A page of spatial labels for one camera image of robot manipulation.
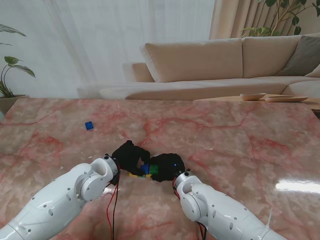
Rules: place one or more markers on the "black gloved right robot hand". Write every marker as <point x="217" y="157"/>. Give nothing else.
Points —
<point x="170" y="166"/>

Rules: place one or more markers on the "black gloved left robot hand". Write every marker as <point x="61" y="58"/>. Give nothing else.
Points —
<point x="128" y="157"/>

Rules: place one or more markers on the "green toy brick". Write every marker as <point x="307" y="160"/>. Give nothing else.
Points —
<point x="142" y="177"/>
<point x="154" y="169"/>

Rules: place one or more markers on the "yellow toy brick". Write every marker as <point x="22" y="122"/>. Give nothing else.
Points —
<point x="149" y="176"/>
<point x="132" y="175"/>

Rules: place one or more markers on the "blue toy brick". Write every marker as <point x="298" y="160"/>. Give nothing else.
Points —
<point x="145" y="168"/>
<point x="89" y="125"/>

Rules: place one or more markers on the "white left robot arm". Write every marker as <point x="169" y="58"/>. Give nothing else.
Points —
<point x="55" y="202"/>

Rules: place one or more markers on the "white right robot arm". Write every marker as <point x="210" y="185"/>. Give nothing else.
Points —
<point x="220" y="212"/>

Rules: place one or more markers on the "wooden coffee table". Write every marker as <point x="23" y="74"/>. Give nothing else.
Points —
<point x="225" y="98"/>

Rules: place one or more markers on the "wooden bowl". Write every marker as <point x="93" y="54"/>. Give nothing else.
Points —
<point x="252" y="96"/>

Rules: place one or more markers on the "beige corner sofa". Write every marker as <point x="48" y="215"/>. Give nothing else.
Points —
<point x="195" y="60"/>

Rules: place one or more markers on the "white sheer curtain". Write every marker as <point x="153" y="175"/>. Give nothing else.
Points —
<point x="100" y="37"/>

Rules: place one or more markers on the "beige plant pot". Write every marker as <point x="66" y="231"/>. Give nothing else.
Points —
<point x="10" y="102"/>

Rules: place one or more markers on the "flat wooden tray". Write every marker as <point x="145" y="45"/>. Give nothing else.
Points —
<point x="286" y="99"/>

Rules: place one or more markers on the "broad-leaf potted plant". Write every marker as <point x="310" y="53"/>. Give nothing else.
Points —
<point x="25" y="70"/>

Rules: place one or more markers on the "beige curtain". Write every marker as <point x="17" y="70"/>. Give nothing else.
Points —
<point x="225" y="20"/>

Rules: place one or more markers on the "beige sofa pillow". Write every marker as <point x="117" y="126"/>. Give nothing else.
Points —
<point x="314" y="73"/>

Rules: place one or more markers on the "grey sofa cushion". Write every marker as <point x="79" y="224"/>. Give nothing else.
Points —
<point x="302" y="55"/>

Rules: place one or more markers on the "tall leafy houseplant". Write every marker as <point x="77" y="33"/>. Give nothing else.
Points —
<point x="296" y="20"/>

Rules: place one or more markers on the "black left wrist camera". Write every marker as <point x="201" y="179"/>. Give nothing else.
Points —
<point x="116" y="178"/>

